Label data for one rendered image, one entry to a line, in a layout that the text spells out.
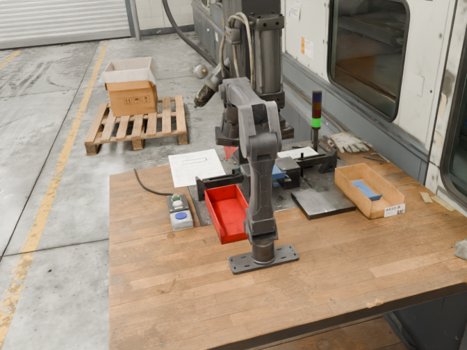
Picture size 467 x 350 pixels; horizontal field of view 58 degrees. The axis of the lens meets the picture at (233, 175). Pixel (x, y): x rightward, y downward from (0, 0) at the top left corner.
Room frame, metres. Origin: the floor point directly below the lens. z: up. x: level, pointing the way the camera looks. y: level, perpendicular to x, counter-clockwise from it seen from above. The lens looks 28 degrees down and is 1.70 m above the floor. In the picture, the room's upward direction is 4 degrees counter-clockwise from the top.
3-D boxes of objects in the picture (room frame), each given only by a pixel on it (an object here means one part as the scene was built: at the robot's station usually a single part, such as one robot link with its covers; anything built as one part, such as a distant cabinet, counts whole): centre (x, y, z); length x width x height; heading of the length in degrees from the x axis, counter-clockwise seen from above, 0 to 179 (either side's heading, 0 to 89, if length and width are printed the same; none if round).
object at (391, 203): (1.25, -0.46, 0.93); 0.25 x 0.13 x 0.08; 13
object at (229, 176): (1.34, 0.04, 0.95); 0.15 x 0.03 x 0.10; 103
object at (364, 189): (1.28, -0.45, 0.92); 0.15 x 0.07 x 0.03; 11
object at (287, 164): (1.38, -0.14, 0.98); 0.20 x 0.10 x 0.01; 103
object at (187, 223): (1.17, 0.18, 0.90); 0.07 x 0.07 x 0.06; 13
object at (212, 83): (1.63, 0.05, 1.25); 0.19 x 0.07 x 0.19; 103
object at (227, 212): (1.17, 0.02, 0.93); 0.25 x 0.12 x 0.06; 13
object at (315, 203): (1.23, -0.30, 0.91); 0.17 x 0.16 x 0.02; 103
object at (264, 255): (0.95, -0.07, 0.94); 0.20 x 0.07 x 0.08; 103
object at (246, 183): (1.38, -0.14, 0.94); 0.20 x 0.10 x 0.07; 103
